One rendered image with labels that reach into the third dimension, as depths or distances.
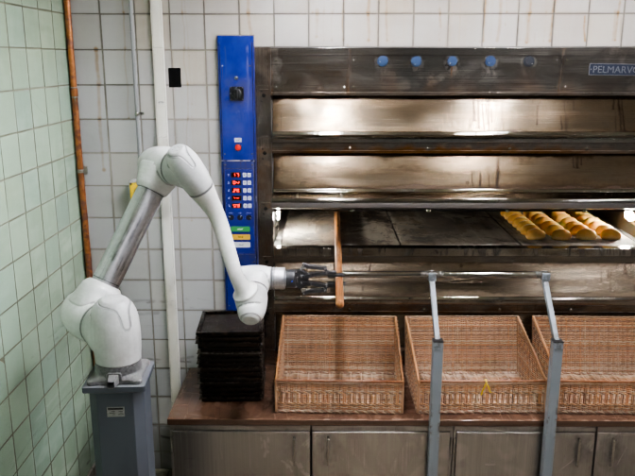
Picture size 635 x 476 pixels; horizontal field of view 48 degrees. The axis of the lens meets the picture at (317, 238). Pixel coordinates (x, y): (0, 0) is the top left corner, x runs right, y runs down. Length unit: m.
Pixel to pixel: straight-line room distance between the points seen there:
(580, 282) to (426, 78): 1.22
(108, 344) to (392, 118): 1.63
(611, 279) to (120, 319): 2.32
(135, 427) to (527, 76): 2.22
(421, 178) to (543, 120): 0.60
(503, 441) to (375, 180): 1.27
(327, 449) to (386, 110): 1.51
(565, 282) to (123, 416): 2.14
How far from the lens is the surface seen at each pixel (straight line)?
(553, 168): 3.51
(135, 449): 2.62
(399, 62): 3.33
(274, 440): 3.18
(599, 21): 3.51
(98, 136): 3.47
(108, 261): 2.67
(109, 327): 2.47
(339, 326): 3.48
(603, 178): 3.58
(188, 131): 3.37
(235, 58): 3.29
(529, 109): 3.45
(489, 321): 3.58
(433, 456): 3.18
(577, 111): 3.51
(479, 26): 3.37
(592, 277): 3.69
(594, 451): 3.41
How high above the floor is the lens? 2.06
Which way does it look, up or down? 14 degrees down
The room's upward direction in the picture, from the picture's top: straight up
